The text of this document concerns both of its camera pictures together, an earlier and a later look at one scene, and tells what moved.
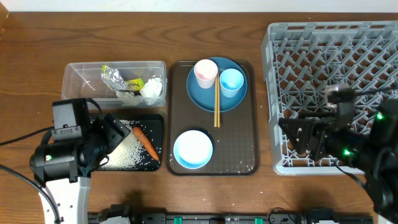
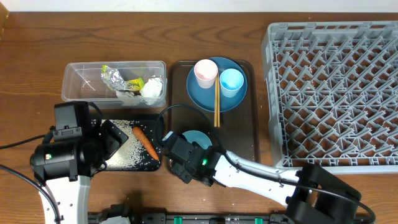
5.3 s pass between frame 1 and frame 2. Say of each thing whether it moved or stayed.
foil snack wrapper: stayed
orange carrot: stayed
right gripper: moved
